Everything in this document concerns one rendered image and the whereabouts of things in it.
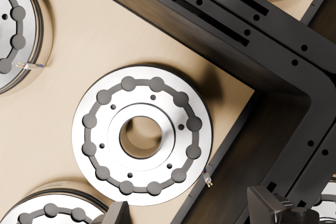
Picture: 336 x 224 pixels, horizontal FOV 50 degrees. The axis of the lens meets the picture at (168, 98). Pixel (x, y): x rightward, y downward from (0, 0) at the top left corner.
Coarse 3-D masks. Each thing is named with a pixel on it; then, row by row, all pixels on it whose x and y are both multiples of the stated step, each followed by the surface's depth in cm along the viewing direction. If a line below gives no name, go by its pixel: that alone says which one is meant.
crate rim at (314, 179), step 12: (324, 144) 19; (312, 156) 19; (324, 156) 19; (312, 168) 19; (324, 168) 19; (300, 180) 19; (312, 180) 19; (324, 180) 19; (288, 192) 19; (300, 192) 19; (312, 192) 19; (300, 204) 19; (312, 204) 19
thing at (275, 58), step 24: (168, 0) 18; (192, 0) 18; (192, 24) 19; (216, 24) 20; (240, 24) 18; (240, 48) 18; (264, 48) 18; (288, 72) 18; (312, 72) 18; (312, 96) 19; (312, 120) 19; (288, 144) 19; (312, 144) 19; (288, 168) 19; (240, 216) 19
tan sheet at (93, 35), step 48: (48, 0) 28; (96, 0) 28; (96, 48) 29; (144, 48) 28; (48, 96) 29; (240, 96) 29; (0, 144) 29; (48, 144) 29; (144, 144) 29; (0, 192) 29
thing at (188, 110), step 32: (96, 96) 26; (128, 96) 25; (160, 96) 25; (192, 96) 25; (96, 128) 26; (192, 128) 26; (96, 160) 26; (192, 160) 26; (128, 192) 26; (160, 192) 26
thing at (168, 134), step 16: (128, 112) 25; (144, 112) 25; (160, 112) 25; (112, 128) 25; (160, 128) 25; (112, 144) 25; (160, 144) 25; (128, 160) 25; (144, 160) 25; (160, 160) 25
